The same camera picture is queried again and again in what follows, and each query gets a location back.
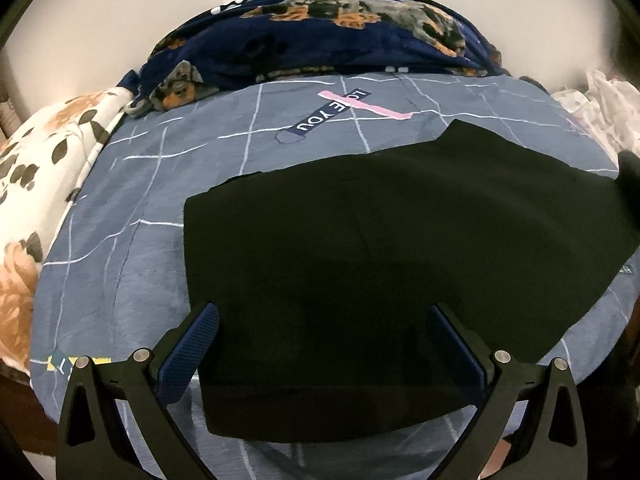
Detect grey-blue checked bed sheet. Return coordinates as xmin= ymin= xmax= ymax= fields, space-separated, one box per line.
xmin=29 ymin=73 xmax=638 ymax=480

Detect navy dog-print blanket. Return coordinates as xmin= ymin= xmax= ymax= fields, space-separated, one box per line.
xmin=119 ymin=0 xmax=510 ymax=117

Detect black pants with brown lining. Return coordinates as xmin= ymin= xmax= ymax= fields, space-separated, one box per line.
xmin=183 ymin=119 xmax=640 ymax=443

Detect white crumpled cloth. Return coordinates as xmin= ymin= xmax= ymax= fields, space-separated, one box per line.
xmin=550 ymin=67 xmax=640 ymax=158

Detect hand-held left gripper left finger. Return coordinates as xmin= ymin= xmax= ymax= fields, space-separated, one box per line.
xmin=56 ymin=302 xmax=221 ymax=480

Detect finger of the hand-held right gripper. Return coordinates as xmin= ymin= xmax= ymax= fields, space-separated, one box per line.
xmin=617 ymin=149 xmax=640 ymax=200

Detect white floral blanket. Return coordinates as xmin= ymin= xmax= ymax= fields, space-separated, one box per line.
xmin=0 ymin=85 xmax=135 ymax=376

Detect brown wooden bed frame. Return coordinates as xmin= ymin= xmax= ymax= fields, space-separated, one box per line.
xmin=0 ymin=367 xmax=60 ymax=448

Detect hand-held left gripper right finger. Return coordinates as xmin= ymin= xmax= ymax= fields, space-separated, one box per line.
xmin=425 ymin=302 xmax=588 ymax=480

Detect beige patterned curtain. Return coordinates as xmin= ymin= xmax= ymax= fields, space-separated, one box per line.
xmin=0 ymin=80 xmax=21 ymax=141

